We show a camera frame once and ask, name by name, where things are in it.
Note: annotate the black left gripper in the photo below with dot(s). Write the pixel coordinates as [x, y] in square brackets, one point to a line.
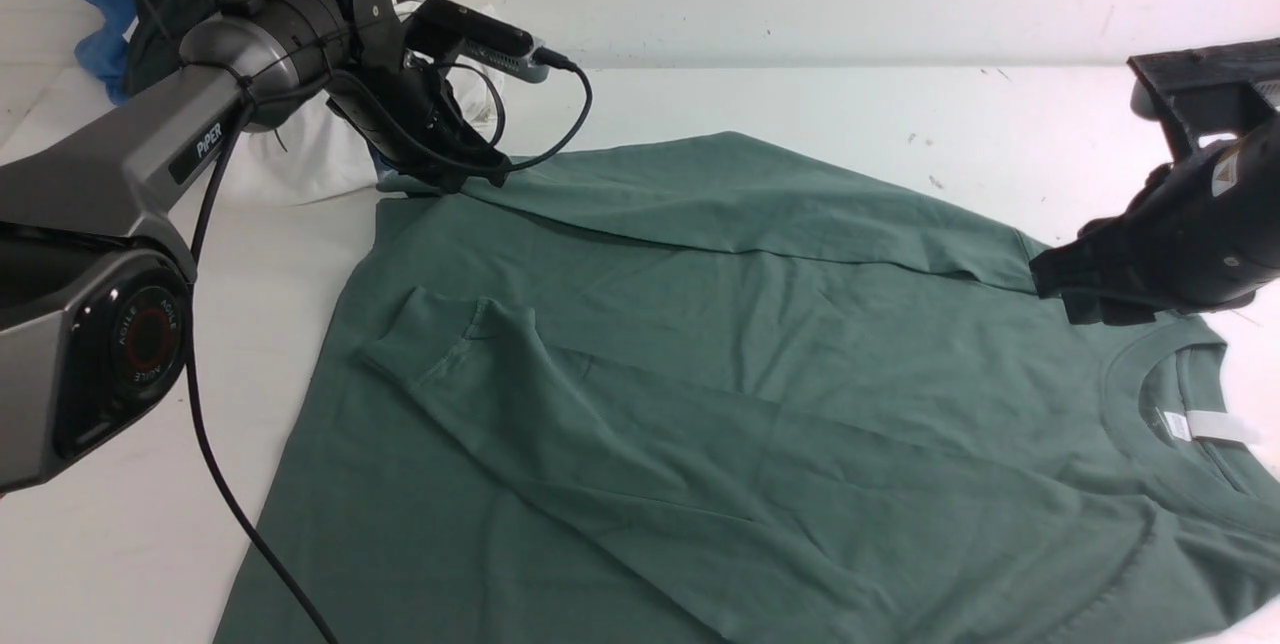
[397, 107]

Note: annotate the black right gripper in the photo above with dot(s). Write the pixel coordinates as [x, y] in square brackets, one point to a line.
[1203, 236]

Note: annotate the green long sleeve shirt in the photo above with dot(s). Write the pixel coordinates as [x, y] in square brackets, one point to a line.
[712, 391]

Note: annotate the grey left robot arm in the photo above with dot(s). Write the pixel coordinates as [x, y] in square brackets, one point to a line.
[97, 281]

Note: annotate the white crumpled shirt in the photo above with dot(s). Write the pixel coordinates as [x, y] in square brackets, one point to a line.
[317, 155]

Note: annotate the blue crumpled garment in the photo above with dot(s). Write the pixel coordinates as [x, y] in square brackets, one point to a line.
[103, 54]

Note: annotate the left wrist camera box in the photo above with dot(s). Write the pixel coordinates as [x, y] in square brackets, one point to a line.
[446, 30]

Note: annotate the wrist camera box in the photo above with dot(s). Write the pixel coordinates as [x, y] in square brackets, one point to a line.
[446, 30]
[1230, 88]

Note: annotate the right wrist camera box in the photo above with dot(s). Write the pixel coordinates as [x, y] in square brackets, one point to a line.
[1230, 88]

